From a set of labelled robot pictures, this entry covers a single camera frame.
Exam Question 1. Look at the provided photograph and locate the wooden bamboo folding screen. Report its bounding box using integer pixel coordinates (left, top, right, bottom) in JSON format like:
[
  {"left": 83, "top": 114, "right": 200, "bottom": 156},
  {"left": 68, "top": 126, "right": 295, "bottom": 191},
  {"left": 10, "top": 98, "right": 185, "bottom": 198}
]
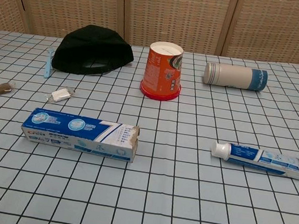
[{"left": 0, "top": 0, "right": 299, "bottom": 81}]

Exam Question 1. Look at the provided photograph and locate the black cap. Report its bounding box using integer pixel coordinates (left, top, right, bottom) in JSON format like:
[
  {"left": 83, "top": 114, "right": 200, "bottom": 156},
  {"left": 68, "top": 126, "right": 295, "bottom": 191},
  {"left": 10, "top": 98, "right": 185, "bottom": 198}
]
[{"left": 50, "top": 19, "right": 138, "bottom": 83}]

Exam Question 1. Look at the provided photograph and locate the blue white toothpaste box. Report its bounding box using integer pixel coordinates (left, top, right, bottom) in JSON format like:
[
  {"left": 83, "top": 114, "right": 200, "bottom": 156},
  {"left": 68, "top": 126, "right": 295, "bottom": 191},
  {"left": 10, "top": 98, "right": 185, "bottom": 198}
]
[{"left": 18, "top": 105, "right": 141, "bottom": 163}]

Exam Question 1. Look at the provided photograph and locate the blue white toothpaste tube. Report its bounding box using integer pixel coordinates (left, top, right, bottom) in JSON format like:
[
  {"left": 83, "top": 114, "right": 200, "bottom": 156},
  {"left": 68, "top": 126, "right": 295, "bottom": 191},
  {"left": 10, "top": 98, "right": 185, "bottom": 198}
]
[{"left": 207, "top": 139, "right": 299, "bottom": 183}]

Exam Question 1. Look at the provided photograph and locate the orange instant noodle cup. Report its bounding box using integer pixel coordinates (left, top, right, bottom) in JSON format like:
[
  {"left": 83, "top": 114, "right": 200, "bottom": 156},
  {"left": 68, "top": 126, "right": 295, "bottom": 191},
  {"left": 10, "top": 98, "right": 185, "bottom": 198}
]
[{"left": 138, "top": 39, "right": 188, "bottom": 103}]

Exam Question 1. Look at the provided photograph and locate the blue checkered tablecloth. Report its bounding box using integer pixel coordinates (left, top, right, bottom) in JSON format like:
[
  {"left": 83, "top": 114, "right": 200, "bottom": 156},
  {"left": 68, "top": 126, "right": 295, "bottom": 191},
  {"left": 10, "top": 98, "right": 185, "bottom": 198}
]
[{"left": 0, "top": 22, "right": 299, "bottom": 224}]

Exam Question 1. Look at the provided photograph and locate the brown wrapped candy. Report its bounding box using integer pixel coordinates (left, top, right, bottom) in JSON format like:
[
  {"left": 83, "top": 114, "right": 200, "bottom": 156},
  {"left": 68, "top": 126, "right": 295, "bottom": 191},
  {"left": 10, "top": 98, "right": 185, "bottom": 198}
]
[{"left": 0, "top": 81, "right": 17, "bottom": 99}]

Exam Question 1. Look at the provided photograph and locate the light blue plastic stick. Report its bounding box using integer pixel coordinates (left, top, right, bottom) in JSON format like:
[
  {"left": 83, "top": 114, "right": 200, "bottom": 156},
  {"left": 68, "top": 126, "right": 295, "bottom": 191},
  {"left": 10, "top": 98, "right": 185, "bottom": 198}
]
[{"left": 42, "top": 46, "right": 56, "bottom": 79}]

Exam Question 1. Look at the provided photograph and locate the white blue paper cup stack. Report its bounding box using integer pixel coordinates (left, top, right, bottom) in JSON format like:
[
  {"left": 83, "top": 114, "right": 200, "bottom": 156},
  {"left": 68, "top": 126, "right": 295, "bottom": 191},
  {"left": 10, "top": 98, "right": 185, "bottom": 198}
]
[{"left": 201, "top": 60, "right": 270, "bottom": 93}]

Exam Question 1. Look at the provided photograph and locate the white wrapped candy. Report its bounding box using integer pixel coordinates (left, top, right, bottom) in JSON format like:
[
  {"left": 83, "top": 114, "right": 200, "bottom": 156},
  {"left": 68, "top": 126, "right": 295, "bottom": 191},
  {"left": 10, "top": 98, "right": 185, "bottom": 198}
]
[{"left": 47, "top": 84, "right": 76, "bottom": 106}]

